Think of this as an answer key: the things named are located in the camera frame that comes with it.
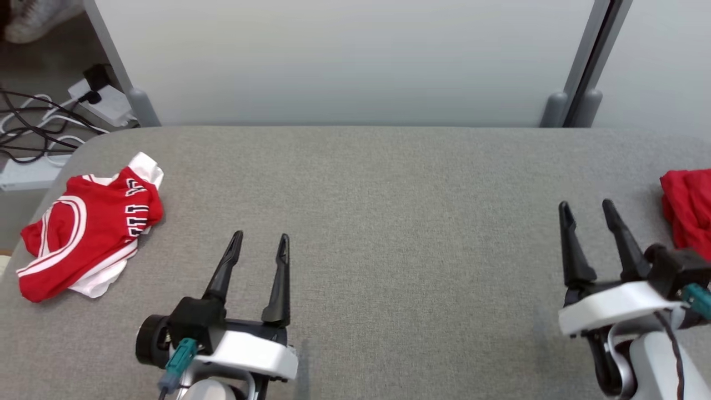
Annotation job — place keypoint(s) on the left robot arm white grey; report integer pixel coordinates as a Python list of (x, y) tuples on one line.
[(214, 390)]

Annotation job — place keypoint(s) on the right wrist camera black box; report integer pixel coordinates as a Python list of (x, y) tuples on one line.
[(677, 269)]

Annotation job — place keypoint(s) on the long white power strip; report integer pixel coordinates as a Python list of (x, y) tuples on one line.
[(28, 173)]

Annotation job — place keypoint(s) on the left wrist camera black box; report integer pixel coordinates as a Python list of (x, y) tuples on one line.
[(197, 322)]

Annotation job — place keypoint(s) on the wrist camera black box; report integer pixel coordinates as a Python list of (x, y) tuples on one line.
[(677, 269), (197, 322)]

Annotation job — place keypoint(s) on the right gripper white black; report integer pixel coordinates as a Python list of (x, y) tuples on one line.
[(611, 305)]

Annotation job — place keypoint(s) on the grey partition post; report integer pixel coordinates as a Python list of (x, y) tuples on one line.
[(590, 108), (554, 111), (143, 108)]

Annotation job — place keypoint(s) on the white sneaker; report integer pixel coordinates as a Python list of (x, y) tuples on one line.
[(41, 19)]

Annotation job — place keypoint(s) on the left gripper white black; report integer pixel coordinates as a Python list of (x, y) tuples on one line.
[(255, 353)]

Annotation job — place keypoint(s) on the red white jersey shirt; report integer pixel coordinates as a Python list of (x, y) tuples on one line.
[(89, 239)]

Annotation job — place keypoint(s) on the black plug adapter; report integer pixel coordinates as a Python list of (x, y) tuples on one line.
[(97, 78)]

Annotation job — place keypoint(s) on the red shorts white side stripe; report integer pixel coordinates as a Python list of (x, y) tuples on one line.
[(691, 211)]

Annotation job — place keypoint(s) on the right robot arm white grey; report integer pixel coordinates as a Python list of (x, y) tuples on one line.
[(647, 366)]

